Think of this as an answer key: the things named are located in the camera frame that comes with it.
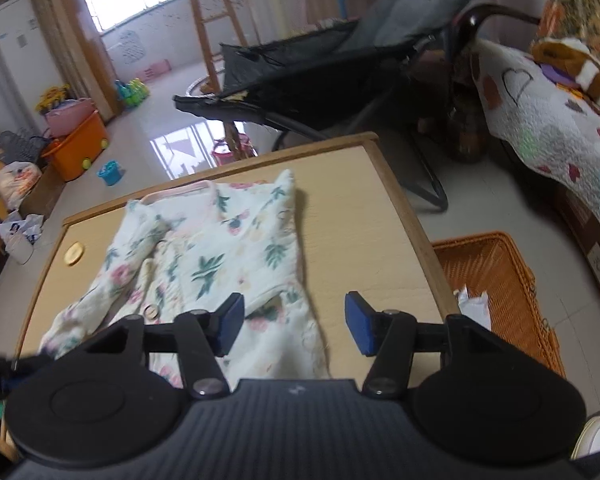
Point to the blue toy bucket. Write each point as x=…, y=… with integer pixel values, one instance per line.
x=109, y=173

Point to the quilted heart blanket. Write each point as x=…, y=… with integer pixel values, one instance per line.
x=545, y=130

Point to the orange wheeled storage box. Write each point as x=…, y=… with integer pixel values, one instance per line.
x=77, y=150

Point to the grey reclining chair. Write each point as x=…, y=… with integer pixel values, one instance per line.
x=360, y=60

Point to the white air conditioner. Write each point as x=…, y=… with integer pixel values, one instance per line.
x=15, y=60

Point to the hula hoop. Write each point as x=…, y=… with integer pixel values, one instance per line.
x=197, y=87

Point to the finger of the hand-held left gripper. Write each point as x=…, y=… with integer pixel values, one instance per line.
x=10, y=370

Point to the brown plush toy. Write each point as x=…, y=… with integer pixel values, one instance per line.
x=575, y=67

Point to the green toy bowling pins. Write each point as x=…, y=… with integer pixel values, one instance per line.
x=132, y=94

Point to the gold round sticker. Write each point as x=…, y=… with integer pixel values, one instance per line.
x=73, y=252

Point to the orange wicker basket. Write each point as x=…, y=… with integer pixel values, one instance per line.
x=500, y=280

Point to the floral baby shirt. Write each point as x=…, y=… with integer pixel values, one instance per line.
x=220, y=260

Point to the white crumpled paper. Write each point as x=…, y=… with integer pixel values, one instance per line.
x=472, y=307

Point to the dark wooden sofa frame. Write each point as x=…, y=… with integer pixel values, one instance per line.
x=462, y=60

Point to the dark grey plastic basket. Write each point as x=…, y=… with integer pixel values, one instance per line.
x=17, y=147

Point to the wooden stool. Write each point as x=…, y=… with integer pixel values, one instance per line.
x=212, y=20

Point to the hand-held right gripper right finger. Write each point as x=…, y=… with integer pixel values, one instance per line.
x=360, y=322

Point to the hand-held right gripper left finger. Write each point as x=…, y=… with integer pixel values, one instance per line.
x=230, y=322

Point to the white plastic bag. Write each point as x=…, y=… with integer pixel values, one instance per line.
x=20, y=240

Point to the printed plastic bag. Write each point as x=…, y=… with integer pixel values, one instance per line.
x=15, y=182

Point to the white shoe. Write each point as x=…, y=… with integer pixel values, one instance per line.
x=597, y=437

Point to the white wall socket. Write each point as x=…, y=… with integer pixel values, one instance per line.
x=599, y=265

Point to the pink storage basket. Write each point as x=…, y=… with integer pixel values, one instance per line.
x=67, y=117

